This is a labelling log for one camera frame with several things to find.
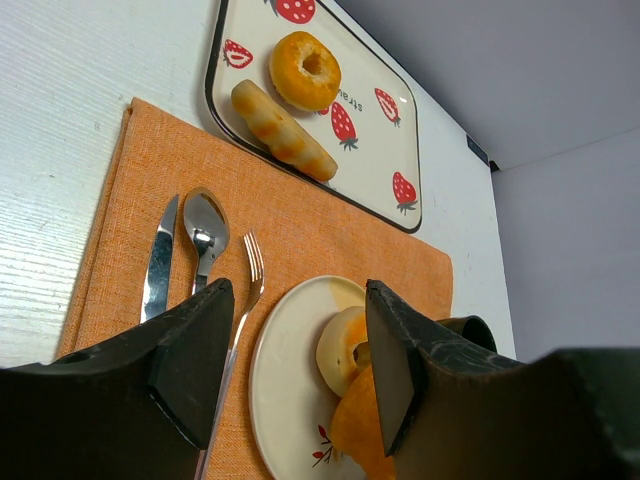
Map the pink handled spoon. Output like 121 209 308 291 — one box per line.
183 187 230 294

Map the strawberry print tray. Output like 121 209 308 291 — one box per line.
204 1 422 233

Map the plain bagel on tray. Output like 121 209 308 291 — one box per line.
269 31 342 111

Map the long twisted bread stick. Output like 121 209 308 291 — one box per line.
231 79 338 182

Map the dark green cup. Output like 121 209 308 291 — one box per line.
438 315 497 353

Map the cream two-tone plate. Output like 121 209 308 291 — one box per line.
249 275 366 479

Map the pink handled knife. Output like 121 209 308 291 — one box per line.
140 195 179 323

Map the orange cloth placemat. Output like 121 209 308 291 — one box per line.
58 98 453 479

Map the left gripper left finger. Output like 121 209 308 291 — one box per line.
1 278 234 479

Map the pink handled fork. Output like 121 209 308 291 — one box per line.
195 230 265 479

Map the large sugared ring pastry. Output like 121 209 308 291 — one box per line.
330 366 396 479

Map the bagel with pale base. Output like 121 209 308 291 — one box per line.
316 306 371 397

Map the right corner table label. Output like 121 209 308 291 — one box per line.
466 135 490 165

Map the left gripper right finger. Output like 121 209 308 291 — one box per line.
366 280 639 479

